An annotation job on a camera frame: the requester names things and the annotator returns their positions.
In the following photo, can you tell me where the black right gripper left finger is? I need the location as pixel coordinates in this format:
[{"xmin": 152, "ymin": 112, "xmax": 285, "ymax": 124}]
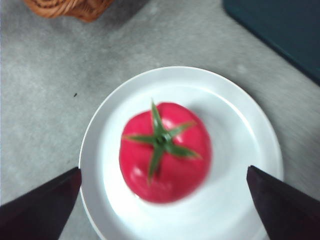
[{"xmin": 0, "ymin": 166, "xmax": 83, "ymax": 240}]

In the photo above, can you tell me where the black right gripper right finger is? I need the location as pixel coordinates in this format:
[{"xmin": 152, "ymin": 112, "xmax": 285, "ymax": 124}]
[{"xmin": 246, "ymin": 165, "xmax": 320, "ymax": 240}]

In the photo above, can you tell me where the red tomato with green stem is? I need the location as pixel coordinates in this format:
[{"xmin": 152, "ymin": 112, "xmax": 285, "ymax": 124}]
[{"xmin": 118, "ymin": 98, "xmax": 213, "ymax": 205}]

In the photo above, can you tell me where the pale grey round plate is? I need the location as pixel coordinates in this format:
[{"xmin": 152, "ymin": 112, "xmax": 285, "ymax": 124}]
[{"xmin": 78, "ymin": 66, "xmax": 285, "ymax": 240}]

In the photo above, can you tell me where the black rectangular tray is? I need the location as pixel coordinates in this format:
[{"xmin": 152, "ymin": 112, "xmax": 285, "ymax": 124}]
[{"xmin": 223, "ymin": 0, "xmax": 320, "ymax": 87}]

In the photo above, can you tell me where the brown wicker basket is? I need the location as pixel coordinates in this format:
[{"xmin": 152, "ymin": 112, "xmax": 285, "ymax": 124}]
[{"xmin": 23, "ymin": 0, "xmax": 115, "ymax": 23}]

